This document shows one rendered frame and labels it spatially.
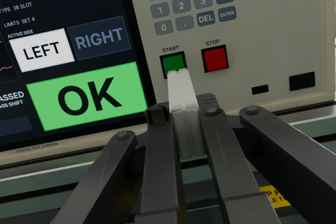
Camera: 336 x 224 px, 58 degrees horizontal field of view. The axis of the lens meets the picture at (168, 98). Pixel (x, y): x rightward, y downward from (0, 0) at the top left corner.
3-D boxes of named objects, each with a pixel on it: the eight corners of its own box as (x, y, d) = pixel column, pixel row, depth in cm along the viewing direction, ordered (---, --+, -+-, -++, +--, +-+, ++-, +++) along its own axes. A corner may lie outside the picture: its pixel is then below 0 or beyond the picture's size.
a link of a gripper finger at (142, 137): (180, 168, 14) (119, 179, 15) (175, 121, 19) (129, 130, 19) (174, 141, 14) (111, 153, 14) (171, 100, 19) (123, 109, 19)
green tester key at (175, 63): (185, 74, 28) (182, 55, 27) (166, 78, 28) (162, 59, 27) (185, 71, 29) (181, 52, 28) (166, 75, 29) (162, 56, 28)
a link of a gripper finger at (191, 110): (183, 109, 15) (198, 106, 15) (177, 69, 22) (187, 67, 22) (193, 159, 16) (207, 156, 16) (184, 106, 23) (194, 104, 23)
